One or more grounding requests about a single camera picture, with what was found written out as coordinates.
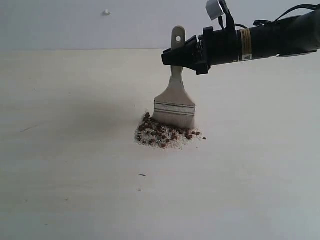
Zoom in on red beans and white grains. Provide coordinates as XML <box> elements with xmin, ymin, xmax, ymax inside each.
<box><xmin>134</xmin><ymin>111</ymin><xmax>207</xmax><ymax>149</ymax></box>

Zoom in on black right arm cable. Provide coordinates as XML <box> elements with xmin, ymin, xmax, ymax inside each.
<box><xmin>217</xmin><ymin>0</ymin><xmax>320</xmax><ymax>32</ymax></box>

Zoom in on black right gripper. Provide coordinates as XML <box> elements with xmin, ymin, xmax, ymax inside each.
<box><xmin>161</xmin><ymin>27</ymin><xmax>250</xmax><ymax>75</ymax></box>

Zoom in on wooden paint brush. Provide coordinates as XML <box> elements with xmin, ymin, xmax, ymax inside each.
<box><xmin>151</xmin><ymin>25</ymin><xmax>196</xmax><ymax>130</ymax></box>

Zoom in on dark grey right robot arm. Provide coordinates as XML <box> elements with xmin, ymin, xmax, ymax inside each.
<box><xmin>161</xmin><ymin>9</ymin><xmax>320</xmax><ymax>75</ymax></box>

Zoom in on small white wall blob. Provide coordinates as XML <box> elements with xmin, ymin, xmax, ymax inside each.
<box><xmin>101</xmin><ymin>9</ymin><xmax>111</xmax><ymax>16</ymax></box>

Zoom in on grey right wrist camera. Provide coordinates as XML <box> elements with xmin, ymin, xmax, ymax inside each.
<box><xmin>205</xmin><ymin>0</ymin><xmax>225</xmax><ymax>21</ymax></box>

